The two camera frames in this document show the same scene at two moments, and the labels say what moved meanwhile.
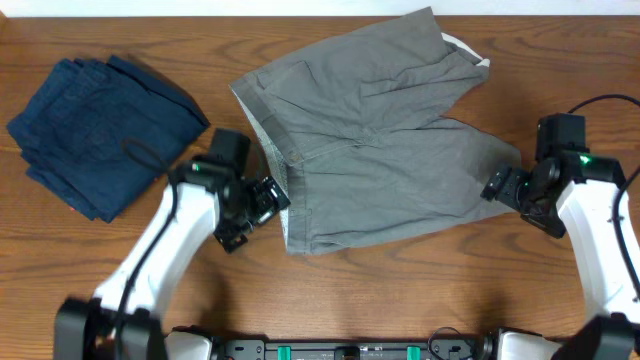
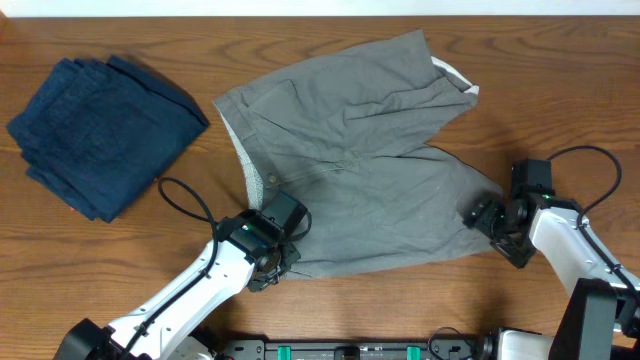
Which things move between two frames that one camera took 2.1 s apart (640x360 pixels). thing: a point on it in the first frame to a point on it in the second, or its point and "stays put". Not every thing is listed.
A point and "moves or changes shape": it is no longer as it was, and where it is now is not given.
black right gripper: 508,192 to 481,217
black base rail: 482,348 stays put
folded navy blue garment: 98,130 stays put
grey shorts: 358,131 moves or changes shape
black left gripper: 266,206 to 292,257
